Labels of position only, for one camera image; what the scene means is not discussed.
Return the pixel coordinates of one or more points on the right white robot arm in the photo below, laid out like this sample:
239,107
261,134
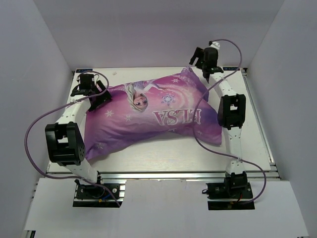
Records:
231,112

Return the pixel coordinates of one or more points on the pink and purple Frozen pillowcase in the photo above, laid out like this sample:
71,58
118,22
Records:
140,110

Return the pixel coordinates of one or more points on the aluminium table front rail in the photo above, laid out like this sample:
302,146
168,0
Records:
251,175

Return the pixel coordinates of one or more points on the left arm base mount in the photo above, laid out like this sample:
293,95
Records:
89,196

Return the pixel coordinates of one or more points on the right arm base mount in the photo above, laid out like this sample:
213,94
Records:
234,193

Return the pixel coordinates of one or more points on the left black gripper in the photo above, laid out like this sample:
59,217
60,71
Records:
102,98

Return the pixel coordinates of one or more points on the blue label sticker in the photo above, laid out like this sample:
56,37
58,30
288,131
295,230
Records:
83,70
230,68

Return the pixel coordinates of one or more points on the blue label sticker right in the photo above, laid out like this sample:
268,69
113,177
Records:
230,68

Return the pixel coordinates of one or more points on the blue label sticker left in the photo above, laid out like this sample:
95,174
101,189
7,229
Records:
83,70

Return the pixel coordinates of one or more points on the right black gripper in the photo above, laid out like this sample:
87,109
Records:
199,51

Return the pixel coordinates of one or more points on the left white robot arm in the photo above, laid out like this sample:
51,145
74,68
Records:
64,140

